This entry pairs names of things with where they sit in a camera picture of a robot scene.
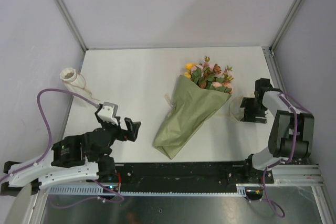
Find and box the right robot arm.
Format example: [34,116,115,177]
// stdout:
[240,78,314,183]

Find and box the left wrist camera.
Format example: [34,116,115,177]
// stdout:
[95,102,119,127]

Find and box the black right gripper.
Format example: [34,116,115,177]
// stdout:
[240,97,268,124]

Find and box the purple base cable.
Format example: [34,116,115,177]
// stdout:
[248,168,286,218]
[49,176,125,210]

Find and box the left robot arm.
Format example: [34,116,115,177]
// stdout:
[1,118,141,197]

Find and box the grey slotted cable duct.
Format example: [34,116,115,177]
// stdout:
[48,184,264,197]

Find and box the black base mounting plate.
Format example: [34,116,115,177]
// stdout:
[86,161,274,194]

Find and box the right aluminium frame post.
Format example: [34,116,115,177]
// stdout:
[269,0,305,52]

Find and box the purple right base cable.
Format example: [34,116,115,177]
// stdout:
[248,168,286,218]

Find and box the white ribbed ceramic vase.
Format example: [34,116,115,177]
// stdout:
[60,68,99,108]

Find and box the right aluminium table rail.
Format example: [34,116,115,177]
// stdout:
[261,46,308,162]

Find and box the left aluminium frame post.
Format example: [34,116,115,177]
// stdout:
[54,0,88,52]

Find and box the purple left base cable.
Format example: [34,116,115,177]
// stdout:
[49,176,125,210]

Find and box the aluminium frame post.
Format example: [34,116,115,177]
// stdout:
[54,0,88,52]
[269,0,305,52]

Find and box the cream printed ribbon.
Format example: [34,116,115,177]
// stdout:
[229,96,244,122]

